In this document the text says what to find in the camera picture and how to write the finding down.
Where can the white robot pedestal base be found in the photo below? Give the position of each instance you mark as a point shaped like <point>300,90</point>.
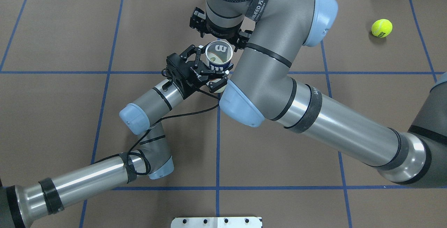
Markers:
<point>218,222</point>

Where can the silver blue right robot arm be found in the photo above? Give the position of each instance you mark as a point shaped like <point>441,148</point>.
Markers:
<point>260,88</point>

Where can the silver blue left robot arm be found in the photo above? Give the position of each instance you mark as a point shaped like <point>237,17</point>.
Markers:
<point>149,156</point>

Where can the white tennis ball can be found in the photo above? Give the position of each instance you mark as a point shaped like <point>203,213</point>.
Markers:
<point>218,55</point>

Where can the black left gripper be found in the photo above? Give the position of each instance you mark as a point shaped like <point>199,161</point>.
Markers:
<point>191,76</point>

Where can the yellow tennis ball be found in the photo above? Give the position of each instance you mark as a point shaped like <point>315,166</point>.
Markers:
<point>381,28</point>

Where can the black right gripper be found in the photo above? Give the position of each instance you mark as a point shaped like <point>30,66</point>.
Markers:
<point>197,21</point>

